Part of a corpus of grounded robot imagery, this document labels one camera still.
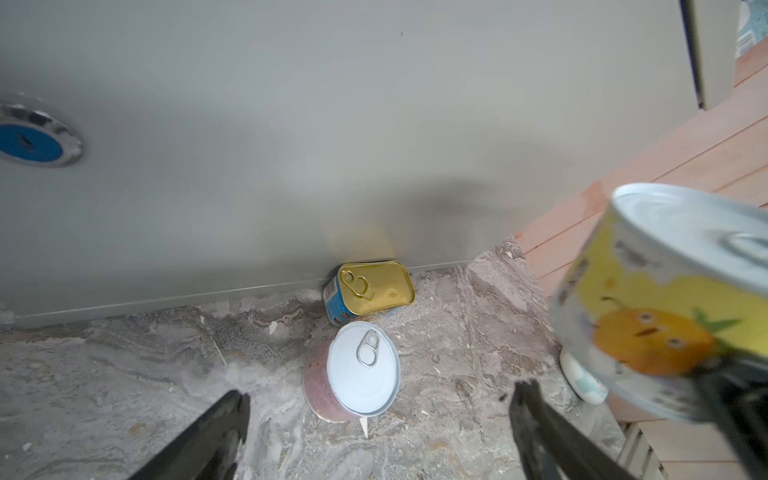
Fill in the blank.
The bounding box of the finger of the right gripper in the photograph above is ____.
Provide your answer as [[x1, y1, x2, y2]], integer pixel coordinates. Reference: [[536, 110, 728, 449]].
[[692, 353, 767, 479]]

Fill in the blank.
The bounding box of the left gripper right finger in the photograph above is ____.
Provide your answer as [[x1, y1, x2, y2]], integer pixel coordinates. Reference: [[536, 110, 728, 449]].
[[509, 380, 632, 480]]

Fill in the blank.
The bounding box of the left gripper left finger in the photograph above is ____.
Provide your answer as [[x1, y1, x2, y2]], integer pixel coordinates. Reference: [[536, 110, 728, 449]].
[[131, 390, 250, 480]]

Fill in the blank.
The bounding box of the white lid can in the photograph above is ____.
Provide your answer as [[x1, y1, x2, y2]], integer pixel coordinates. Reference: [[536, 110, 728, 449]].
[[549, 183, 767, 422], [302, 321, 401, 423]]

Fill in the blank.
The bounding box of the gold rectangular sardine tin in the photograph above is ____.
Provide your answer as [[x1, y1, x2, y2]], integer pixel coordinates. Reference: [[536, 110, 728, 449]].
[[322, 260, 415, 327]]

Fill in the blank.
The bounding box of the white round clock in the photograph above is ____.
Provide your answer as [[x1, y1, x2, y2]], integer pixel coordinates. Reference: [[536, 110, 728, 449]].
[[559, 350, 608, 405]]

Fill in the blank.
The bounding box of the grey metal cabinet box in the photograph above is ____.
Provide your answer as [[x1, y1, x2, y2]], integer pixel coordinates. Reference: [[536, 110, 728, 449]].
[[1, 1, 741, 327]]

